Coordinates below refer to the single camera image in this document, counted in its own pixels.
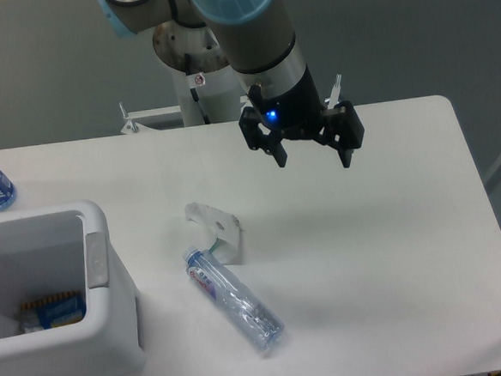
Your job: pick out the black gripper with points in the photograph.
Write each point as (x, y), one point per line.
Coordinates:
(298, 114)

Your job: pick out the clear plastic water bottle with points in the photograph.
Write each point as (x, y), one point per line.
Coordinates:
(250, 316)

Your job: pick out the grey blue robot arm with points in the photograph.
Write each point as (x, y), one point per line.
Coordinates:
(131, 17)

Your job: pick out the white trash can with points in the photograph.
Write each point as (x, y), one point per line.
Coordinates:
(66, 247)

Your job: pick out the blue snack packet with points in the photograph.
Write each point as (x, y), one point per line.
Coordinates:
(58, 310)

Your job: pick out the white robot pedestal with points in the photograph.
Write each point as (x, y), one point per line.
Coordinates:
(215, 62)

